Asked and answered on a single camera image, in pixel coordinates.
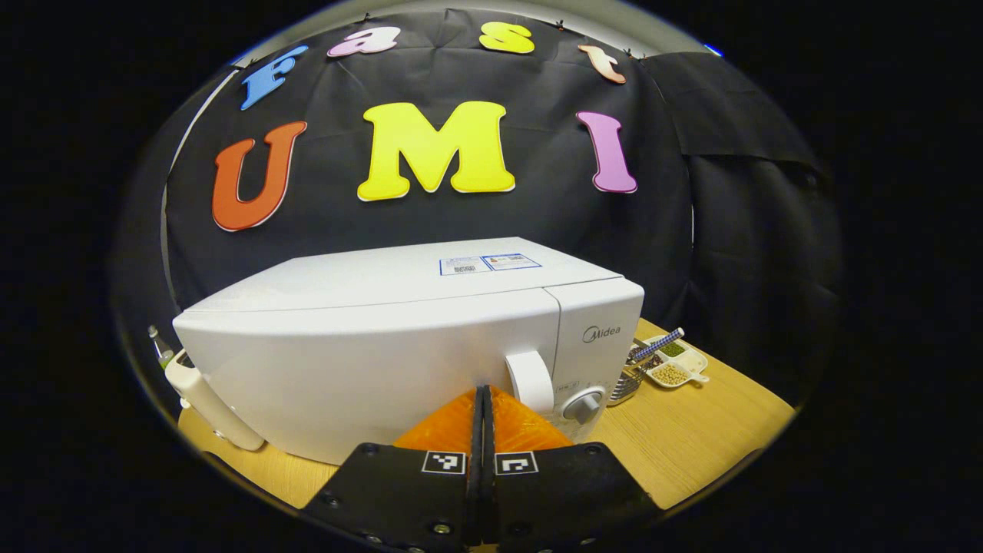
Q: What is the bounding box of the metal wire basket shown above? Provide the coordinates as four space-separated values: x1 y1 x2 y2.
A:
607 338 665 408

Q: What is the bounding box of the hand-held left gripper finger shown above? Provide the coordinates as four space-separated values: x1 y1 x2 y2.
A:
300 386 485 553
482 384 661 553

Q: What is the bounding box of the white microwave oven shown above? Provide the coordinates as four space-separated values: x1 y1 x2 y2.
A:
172 237 646 466

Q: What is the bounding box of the black backdrop cloth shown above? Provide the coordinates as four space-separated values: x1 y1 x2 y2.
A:
111 8 843 400

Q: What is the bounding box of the white microwave dial knob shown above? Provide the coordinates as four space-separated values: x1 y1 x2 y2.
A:
562 386 607 423

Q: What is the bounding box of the white microwave oven door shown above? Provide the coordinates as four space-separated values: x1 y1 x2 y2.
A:
172 288 561 466

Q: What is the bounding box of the white divided bean dish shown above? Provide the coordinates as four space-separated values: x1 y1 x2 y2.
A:
641 336 710 389

